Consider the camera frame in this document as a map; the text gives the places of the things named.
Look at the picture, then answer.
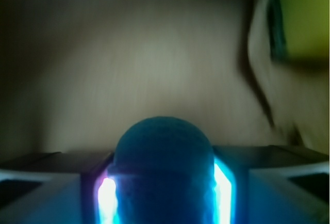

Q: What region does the brown paper bag bin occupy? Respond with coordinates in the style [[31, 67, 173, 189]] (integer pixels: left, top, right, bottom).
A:
[[1, 0, 329, 161]]

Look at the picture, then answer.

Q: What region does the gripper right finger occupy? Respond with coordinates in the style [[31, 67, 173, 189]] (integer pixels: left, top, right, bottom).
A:
[[213, 145, 329, 223]]

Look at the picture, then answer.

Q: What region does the blue textured ball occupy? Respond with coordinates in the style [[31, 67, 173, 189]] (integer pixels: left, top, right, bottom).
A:
[[108, 117, 215, 223]]

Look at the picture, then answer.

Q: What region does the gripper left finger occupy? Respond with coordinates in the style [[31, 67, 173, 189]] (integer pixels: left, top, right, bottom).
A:
[[1, 152, 119, 223]]

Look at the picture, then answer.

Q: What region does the yellow green sponge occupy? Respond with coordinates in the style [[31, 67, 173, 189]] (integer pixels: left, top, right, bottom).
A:
[[268, 0, 329, 65]]

